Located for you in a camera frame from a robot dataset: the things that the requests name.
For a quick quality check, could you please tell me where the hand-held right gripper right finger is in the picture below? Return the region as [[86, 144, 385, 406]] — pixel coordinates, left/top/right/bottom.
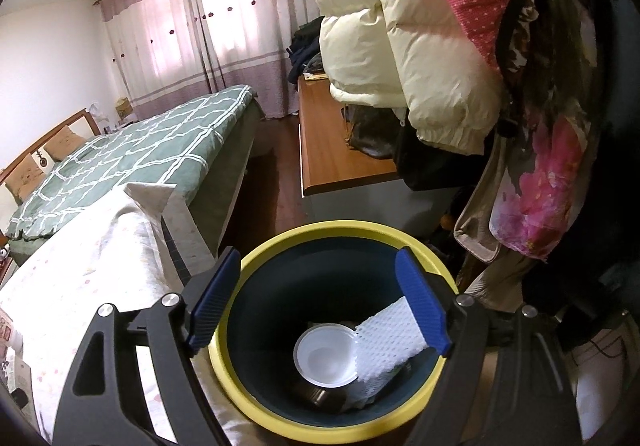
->
[[395, 248, 583, 446]]

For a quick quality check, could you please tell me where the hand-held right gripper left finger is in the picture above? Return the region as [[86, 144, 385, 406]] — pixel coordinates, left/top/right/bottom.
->
[[52, 247, 242, 446]]

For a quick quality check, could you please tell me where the white foam net sleeve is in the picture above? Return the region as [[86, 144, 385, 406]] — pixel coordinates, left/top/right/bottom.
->
[[345, 293, 431, 409]]

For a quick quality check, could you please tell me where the yellow rimmed trash bin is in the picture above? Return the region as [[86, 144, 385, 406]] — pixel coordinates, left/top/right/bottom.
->
[[207, 221, 458, 444]]

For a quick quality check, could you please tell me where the white paper cup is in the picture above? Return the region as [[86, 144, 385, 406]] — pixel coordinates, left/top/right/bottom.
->
[[293, 323, 360, 387]]

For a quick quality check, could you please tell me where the beige bag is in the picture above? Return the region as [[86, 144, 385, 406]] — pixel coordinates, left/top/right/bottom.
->
[[452, 136, 506, 261]]

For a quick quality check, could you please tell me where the dark metal can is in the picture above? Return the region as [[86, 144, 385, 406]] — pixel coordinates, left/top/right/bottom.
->
[[300, 376, 351, 412]]

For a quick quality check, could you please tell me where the grey bed base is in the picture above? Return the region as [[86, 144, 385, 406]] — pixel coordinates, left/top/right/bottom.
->
[[192, 98, 266, 257]]

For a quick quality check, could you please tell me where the black garment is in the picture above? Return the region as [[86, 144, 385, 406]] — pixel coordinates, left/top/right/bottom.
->
[[392, 126, 481, 191]]

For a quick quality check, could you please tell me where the green checked quilt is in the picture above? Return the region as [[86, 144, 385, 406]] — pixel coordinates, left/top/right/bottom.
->
[[5, 84, 258, 241]]

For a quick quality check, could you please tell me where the floral garment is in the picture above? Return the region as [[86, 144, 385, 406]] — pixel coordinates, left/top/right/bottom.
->
[[487, 0, 601, 259]]

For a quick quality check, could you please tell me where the brown leather bag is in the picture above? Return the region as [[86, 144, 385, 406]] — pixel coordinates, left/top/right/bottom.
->
[[345, 103, 401, 159]]

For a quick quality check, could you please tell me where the white bag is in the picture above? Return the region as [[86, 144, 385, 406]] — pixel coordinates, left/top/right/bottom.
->
[[575, 316, 631, 427]]

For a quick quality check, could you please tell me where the wooden cabinet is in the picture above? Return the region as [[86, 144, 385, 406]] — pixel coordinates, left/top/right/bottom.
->
[[297, 76, 461, 237]]

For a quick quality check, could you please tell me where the brown pillow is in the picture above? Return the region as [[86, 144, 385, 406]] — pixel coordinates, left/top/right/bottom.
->
[[44, 126, 87, 161], [4, 156, 48, 201]]

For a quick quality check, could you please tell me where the wooden bed headboard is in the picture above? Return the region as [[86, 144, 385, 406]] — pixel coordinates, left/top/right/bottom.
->
[[0, 108, 91, 187]]

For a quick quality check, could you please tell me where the cream down jacket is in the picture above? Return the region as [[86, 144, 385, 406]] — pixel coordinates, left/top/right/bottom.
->
[[311, 0, 503, 155]]

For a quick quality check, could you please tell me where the dark hanging jacket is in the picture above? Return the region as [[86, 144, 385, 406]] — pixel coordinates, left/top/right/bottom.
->
[[550, 0, 640, 327]]

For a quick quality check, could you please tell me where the dark clothes heap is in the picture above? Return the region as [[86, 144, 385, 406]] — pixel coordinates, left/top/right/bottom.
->
[[286, 16, 326, 85]]

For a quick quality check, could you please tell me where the pink and white curtain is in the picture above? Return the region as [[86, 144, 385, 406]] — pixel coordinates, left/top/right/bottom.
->
[[97, 0, 321, 119]]

